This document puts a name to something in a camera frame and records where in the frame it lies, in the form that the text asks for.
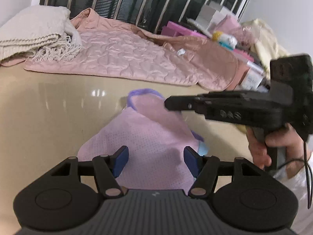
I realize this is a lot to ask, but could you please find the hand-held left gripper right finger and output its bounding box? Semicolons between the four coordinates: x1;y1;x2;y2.
183;146;262;199

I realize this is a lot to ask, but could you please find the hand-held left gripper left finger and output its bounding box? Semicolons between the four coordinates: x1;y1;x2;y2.
49;146;129;199

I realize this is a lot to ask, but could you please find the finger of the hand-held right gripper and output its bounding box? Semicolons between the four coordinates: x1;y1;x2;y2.
164;93;213;116

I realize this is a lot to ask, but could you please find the pink blue sleeveless top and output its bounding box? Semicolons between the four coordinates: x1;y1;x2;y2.
78;88;209;195

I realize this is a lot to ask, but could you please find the person's right hand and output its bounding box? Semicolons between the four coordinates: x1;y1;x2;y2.
246;124;313;170

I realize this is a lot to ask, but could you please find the white printed box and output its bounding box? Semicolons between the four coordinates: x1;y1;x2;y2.
241;61;266;90

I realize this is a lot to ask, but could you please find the pink storage box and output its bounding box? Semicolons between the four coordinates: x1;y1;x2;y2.
230;49;255;90

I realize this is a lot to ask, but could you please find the pale yellow cloth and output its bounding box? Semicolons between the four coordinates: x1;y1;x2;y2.
241;18;291;74

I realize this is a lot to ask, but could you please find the magenta box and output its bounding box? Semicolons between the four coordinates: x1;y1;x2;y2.
161;21;208;38

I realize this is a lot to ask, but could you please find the white alpaca plush toy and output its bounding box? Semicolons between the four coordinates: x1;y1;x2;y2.
211;31;237;51

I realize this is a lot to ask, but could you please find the pink quilted jacket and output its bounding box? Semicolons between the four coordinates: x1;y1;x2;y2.
0;8;239;91

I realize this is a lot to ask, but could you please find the plastic bag with pink contents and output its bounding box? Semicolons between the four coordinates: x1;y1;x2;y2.
230;26;255;45

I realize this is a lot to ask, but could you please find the white cardboard box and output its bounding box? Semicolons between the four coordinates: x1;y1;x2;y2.
208;1;233;14
197;5;216;27

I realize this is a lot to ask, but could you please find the pink pouch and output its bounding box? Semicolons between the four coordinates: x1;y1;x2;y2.
218;15;241;33

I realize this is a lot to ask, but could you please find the metal window grille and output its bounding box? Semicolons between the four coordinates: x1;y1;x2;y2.
39;0;264;35

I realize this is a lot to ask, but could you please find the cream knit blanket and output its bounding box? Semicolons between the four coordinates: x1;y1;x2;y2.
0;5;82;63

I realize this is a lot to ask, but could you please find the black cable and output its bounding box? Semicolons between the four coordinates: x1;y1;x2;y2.
279;139;313;210

